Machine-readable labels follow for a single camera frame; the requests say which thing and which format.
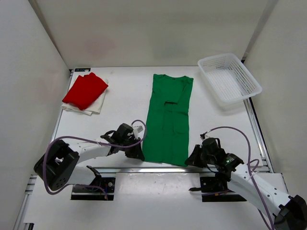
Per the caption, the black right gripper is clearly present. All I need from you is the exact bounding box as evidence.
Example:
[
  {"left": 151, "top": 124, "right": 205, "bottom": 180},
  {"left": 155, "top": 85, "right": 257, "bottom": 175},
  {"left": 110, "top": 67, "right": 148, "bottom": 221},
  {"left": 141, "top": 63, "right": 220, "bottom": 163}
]
[{"left": 185, "top": 146, "right": 215, "bottom": 169}]

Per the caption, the white plastic basket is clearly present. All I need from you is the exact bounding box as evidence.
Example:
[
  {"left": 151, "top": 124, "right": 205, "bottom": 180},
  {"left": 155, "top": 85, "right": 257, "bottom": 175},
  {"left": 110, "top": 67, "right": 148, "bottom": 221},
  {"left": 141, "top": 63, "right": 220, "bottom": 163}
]
[{"left": 198, "top": 53, "right": 262, "bottom": 105}]

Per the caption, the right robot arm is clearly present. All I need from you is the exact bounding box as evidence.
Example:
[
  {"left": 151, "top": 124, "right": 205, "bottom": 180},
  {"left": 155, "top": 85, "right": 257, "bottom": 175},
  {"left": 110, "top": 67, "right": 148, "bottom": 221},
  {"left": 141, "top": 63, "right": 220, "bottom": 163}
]
[{"left": 185, "top": 138, "right": 307, "bottom": 230}]

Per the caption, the red t shirt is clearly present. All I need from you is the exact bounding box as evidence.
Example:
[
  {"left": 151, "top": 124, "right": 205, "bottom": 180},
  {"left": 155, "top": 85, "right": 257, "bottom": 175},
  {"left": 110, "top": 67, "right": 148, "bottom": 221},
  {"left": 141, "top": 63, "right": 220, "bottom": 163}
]
[{"left": 62, "top": 72, "right": 108, "bottom": 111}]

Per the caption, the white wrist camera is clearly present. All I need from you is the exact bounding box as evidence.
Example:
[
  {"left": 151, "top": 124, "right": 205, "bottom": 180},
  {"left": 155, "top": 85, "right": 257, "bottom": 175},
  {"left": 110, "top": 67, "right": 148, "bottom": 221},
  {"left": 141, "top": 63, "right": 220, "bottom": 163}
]
[
  {"left": 132, "top": 126, "right": 143, "bottom": 137},
  {"left": 200, "top": 133, "right": 210, "bottom": 140}
]

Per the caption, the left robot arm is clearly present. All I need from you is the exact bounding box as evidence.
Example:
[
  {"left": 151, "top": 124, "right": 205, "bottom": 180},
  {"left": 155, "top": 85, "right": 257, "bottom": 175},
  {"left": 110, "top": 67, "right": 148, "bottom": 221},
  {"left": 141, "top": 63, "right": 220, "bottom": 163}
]
[{"left": 34, "top": 123, "right": 147, "bottom": 200}]

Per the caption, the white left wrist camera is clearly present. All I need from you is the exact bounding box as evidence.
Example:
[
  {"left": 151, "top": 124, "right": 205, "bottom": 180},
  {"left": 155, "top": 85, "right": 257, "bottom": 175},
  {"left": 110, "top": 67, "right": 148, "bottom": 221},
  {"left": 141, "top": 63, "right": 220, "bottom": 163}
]
[{"left": 132, "top": 126, "right": 143, "bottom": 137}]

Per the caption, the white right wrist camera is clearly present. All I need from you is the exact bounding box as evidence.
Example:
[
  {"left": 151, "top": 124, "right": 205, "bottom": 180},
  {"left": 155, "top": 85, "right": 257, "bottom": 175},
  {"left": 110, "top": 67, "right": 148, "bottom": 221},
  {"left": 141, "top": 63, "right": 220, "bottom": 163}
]
[{"left": 200, "top": 133, "right": 210, "bottom": 140}]

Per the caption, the green t shirt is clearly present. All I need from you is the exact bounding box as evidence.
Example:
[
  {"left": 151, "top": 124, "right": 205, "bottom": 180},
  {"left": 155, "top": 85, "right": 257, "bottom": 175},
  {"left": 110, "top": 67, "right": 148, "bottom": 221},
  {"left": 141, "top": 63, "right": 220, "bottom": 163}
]
[{"left": 142, "top": 74, "right": 193, "bottom": 167}]

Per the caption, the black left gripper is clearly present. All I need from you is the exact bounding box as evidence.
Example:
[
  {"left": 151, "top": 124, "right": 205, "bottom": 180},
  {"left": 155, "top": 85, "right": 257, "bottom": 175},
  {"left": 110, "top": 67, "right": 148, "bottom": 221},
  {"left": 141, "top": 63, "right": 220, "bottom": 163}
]
[{"left": 120, "top": 137, "right": 144, "bottom": 160}]

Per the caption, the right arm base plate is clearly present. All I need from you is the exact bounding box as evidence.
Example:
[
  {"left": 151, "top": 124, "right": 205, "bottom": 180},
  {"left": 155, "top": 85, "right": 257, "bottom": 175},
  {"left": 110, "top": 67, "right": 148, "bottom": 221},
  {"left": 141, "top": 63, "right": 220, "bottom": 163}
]
[{"left": 189, "top": 176, "right": 246, "bottom": 203}]

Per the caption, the white t shirt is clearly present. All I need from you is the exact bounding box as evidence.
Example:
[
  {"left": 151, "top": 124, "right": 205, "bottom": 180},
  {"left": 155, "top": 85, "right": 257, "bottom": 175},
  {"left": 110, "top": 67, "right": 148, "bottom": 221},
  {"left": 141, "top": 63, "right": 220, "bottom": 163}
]
[{"left": 62, "top": 79, "right": 108, "bottom": 115}]

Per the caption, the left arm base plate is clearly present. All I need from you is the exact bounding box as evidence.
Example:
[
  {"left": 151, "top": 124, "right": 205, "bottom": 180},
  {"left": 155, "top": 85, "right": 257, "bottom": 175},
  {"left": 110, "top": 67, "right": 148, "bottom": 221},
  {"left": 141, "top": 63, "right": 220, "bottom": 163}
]
[{"left": 71, "top": 174, "right": 116, "bottom": 201}]

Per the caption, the aluminium frame rail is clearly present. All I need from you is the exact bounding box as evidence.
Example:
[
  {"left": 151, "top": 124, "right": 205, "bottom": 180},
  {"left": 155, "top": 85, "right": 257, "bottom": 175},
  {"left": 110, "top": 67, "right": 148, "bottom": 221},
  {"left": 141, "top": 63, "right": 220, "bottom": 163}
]
[{"left": 95, "top": 167, "right": 212, "bottom": 173}]

